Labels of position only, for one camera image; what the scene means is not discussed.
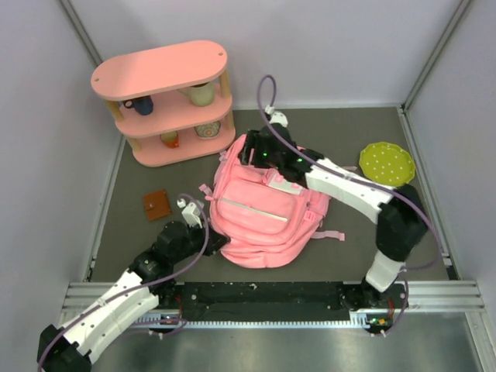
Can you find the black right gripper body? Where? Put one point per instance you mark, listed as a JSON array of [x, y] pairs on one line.
[[262, 158]]

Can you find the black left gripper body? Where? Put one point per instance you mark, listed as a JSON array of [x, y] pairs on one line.
[[194, 242]]

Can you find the brown leather wallet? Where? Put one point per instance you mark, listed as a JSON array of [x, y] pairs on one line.
[[156, 205]]

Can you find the pink student backpack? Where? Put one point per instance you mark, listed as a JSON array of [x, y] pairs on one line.
[[267, 219]]

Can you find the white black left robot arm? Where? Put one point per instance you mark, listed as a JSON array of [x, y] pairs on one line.
[[148, 282]]

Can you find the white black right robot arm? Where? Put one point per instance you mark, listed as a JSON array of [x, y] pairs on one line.
[[397, 213]]

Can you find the patterned ceramic bowl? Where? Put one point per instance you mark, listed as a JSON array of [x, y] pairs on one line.
[[208, 130]]

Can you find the pale green mug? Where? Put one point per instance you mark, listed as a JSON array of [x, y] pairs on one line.
[[200, 95]]

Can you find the orange cup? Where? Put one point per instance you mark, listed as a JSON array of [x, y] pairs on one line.
[[170, 139]]

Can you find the pink three-tier wooden shelf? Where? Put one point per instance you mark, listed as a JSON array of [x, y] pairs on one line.
[[159, 72]]

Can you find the dark blue mug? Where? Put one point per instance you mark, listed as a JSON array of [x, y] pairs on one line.
[[142, 105]]

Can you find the green polka dot plate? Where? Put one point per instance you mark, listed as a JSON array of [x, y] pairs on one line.
[[387, 163]]

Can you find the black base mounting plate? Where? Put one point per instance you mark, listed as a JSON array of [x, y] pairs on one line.
[[278, 301]]

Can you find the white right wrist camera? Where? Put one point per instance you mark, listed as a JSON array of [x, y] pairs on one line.
[[275, 117]]

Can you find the grey slotted cable duct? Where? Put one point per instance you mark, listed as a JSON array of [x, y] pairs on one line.
[[355, 320]]

